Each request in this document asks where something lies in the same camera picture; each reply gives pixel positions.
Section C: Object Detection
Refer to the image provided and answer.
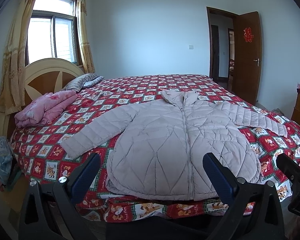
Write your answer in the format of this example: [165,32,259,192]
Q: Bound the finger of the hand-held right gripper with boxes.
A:
[276,152,300,183]

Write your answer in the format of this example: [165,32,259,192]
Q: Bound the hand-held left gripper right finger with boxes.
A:
[202,152,285,240]

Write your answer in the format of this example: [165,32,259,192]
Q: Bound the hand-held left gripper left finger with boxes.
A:
[18,152,102,240]

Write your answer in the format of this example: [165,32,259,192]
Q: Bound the pale quilted puffer jacket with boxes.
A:
[61,89,288,202]

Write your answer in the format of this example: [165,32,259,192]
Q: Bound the pink folded quilt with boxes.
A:
[14,91,78,128]

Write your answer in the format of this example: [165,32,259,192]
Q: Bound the blue cloth pile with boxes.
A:
[0,136,15,188]

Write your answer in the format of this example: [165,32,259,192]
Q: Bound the brown wooden door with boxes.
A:
[232,11,262,105]

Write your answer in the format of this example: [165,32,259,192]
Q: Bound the striped pillow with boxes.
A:
[65,73,99,92]

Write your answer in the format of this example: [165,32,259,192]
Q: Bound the grey patterned pillow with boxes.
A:
[82,76,104,88]

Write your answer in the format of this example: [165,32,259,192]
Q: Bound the red printed bed blanket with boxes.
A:
[11,74,300,222]

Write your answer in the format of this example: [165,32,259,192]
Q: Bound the wooden cream headboard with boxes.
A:
[0,57,85,140]

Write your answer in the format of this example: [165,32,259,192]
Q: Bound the dark hallway door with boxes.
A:
[211,25,220,80]

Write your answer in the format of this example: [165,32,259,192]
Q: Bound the red paper door decoration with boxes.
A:
[243,27,253,42]

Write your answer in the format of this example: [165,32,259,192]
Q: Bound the narrow yellow lace curtain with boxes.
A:
[76,0,96,74]

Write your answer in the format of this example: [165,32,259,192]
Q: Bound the wide yellow lace curtain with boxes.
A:
[0,0,44,113]

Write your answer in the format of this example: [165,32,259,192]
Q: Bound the sliding glass window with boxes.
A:
[25,0,78,65]

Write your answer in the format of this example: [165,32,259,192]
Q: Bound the brown door frame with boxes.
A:
[206,6,238,90]

